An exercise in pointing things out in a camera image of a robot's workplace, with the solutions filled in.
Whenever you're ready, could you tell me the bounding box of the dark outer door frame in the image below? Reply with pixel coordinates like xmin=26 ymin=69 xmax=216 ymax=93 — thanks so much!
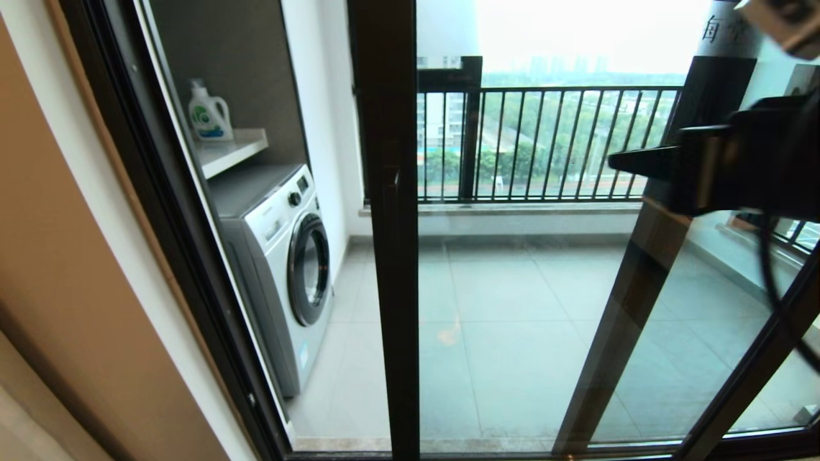
xmin=61 ymin=0 xmax=398 ymax=461

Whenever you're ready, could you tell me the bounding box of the white wall shelf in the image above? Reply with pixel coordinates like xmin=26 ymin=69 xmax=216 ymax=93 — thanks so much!
xmin=195 ymin=128 xmax=270 ymax=180

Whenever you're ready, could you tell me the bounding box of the dark sliding door handle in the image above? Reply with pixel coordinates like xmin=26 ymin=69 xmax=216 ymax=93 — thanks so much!
xmin=382 ymin=168 xmax=402 ymax=254

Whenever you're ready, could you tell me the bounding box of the dark brown cabinet niche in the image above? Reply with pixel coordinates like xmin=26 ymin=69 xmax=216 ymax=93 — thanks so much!
xmin=149 ymin=0 xmax=311 ymax=168

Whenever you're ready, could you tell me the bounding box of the dark framed fixed glass door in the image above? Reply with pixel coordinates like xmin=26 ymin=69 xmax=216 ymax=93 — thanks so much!
xmin=552 ymin=54 xmax=820 ymax=457

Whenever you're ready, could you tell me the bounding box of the dark framed glass sliding door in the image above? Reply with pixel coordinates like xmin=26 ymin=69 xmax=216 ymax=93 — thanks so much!
xmin=349 ymin=0 xmax=820 ymax=461

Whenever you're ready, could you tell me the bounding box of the white front-load washing machine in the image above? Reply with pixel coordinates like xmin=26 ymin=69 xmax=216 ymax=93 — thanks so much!
xmin=208 ymin=163 xmax=334 ymax=399

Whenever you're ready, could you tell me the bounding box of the dark balcony window frame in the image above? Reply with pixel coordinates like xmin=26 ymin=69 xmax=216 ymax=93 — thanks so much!
xmin=416 ymin=56 xmax=483 ymax=200

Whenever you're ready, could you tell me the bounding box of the white laundry detergent bottle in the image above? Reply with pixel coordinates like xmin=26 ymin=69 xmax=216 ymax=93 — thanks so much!
xmin=188 ymin=79 xmax=233 ymax=142

